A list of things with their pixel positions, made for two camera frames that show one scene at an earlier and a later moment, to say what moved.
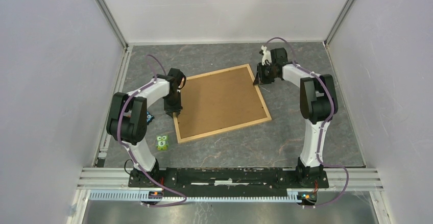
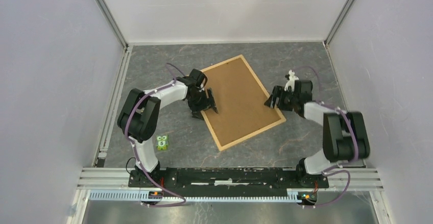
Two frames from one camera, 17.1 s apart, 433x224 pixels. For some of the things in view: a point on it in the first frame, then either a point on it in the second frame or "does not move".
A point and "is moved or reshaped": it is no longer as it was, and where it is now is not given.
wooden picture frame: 232,128 is moved or reshaped
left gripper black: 176,109 → 209,102
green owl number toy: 162,142 does not move
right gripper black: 259,79 → 278,92
